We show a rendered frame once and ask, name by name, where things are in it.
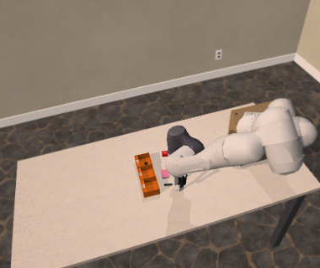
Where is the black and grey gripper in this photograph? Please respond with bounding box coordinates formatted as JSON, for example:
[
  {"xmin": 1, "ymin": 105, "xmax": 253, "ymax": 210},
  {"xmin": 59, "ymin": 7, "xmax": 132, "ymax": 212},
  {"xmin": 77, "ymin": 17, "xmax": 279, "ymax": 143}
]
[{"xmin": 173, "ymin": 174, "xmax": 188, "ymax": 192}]

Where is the pink square pad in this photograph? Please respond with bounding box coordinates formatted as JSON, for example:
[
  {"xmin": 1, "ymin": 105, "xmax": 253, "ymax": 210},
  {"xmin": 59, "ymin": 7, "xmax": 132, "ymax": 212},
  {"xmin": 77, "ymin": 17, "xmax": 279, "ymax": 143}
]
[{"xmin": 161, "ymin": 169, "xmax": 169, "ymax": 178}]

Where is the orange three-compartment bin rack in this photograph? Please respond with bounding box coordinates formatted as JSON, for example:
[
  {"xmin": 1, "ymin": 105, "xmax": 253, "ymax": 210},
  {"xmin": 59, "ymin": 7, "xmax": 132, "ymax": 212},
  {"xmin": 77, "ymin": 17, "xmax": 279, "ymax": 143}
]
[{"xmin": 134, "ymin": 152, "xmax": 160, "ymax": 198}]

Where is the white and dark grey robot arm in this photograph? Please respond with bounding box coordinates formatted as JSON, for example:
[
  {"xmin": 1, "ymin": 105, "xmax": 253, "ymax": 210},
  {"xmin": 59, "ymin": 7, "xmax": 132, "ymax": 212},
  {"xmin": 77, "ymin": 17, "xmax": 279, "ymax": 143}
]
[{"xmin": 165, "ymin": 98, "xmax": 317, "ymax": 178}]

